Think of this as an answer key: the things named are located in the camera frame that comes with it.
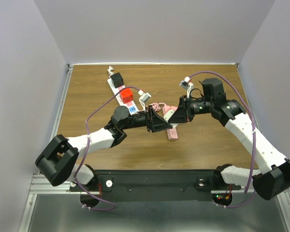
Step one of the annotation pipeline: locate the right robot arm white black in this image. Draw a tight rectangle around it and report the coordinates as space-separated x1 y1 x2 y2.
167 77 290 200

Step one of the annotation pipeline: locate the white plug adapter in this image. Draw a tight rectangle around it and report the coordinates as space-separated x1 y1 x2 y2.
164 110 180 128

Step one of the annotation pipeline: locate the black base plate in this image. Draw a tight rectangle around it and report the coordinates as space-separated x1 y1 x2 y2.
84 169 243 203

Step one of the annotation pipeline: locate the red cube socket plug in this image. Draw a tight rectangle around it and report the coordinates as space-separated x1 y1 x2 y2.
120 88 133 104

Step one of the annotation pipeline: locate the white multicolour power strip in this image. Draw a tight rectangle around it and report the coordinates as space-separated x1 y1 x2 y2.
107 78 138 114

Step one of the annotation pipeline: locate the pink power strip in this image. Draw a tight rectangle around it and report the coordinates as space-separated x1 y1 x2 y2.
162 105 178 140

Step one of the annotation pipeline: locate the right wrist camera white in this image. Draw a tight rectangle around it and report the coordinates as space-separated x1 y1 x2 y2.
179 76 194 97

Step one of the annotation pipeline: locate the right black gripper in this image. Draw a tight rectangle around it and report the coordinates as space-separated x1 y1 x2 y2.
167 94 213 123

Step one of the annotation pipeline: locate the aluminium frame rail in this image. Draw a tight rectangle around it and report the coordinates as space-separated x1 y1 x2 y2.
29 174 70 194

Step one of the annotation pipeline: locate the black cube socket plug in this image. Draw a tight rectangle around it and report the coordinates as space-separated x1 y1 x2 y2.
110 72 124 88

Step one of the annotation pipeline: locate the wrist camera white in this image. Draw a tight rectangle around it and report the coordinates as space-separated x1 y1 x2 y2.
179 76 194 97
139 93 152 103

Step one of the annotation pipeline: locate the pink cable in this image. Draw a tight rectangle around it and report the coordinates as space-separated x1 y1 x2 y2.
151 101 167 113

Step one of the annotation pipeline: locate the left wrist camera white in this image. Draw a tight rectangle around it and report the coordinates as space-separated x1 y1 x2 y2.
139 93 152 103

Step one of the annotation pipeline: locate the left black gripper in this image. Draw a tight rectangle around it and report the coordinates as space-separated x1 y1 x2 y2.
121 105 172 133

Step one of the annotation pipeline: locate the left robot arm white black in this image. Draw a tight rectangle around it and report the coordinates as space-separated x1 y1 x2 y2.
35 106 172 190

